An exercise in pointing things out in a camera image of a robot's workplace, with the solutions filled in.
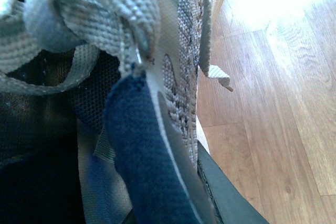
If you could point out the grey sneaker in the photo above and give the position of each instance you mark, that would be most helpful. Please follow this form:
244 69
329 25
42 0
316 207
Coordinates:
98 110

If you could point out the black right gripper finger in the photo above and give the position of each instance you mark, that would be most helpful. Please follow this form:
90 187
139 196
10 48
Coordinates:
229 205

